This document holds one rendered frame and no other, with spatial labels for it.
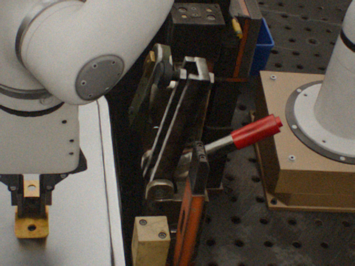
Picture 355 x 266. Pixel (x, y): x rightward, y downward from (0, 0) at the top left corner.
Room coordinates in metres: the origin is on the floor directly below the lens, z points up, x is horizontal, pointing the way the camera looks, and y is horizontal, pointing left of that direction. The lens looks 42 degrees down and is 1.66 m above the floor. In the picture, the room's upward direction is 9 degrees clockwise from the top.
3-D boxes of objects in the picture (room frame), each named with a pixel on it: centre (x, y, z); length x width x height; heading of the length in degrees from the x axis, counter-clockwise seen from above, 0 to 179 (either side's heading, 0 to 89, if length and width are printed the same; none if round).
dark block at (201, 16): (0.83, -0.01, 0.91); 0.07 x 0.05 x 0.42; 104
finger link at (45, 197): (0.55, 0.12, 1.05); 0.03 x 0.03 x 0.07; 14
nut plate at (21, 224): (0.55, 0.14, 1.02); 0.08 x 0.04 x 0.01; 14
